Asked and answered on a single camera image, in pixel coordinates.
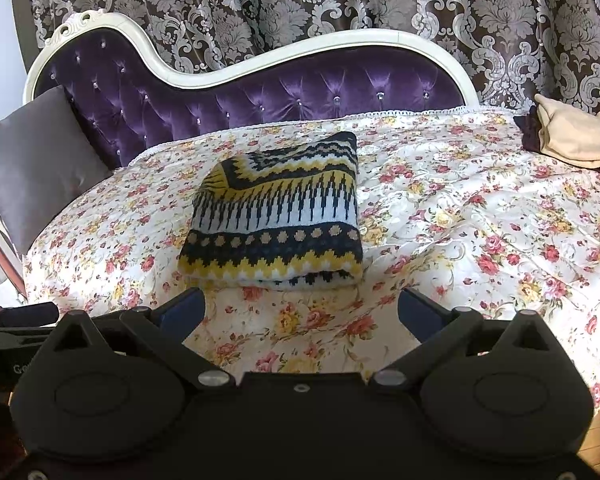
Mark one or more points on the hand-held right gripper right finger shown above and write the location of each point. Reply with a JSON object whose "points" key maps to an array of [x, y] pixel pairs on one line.
{"points": [[420, 315]]}

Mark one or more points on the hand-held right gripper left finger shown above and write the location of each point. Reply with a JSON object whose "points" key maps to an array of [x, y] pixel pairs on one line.
{"points": [[182, 312]]}

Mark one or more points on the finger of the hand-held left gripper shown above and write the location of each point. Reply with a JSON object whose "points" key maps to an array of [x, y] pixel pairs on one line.
{"points": [[25, 315]]}

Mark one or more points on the navy yellow patterned knit sweater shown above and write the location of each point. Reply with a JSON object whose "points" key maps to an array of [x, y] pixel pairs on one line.
{"points": [[280, 210]]}

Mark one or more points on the floral quilted bedspread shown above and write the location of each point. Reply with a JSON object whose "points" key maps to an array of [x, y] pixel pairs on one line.
{"points": [[455, 220]]}

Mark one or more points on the grey cushion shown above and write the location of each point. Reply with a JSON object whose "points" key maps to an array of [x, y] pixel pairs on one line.
{"points": [[35, 165]]}

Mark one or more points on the dark brown cloth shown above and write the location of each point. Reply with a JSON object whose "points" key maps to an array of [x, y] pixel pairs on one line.
{"points": [[526, 132]]}

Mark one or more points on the purple tufted headboard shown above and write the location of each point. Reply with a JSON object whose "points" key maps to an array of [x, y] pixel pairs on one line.
{"points": [[260, 95]]}

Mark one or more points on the beige folded cloth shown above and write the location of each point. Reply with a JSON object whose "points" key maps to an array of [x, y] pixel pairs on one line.
{"points": [[577, 137]]}

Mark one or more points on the brown damask curtain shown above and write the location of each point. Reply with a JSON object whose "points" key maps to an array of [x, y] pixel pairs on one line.
{"points": [[330, 5]]}

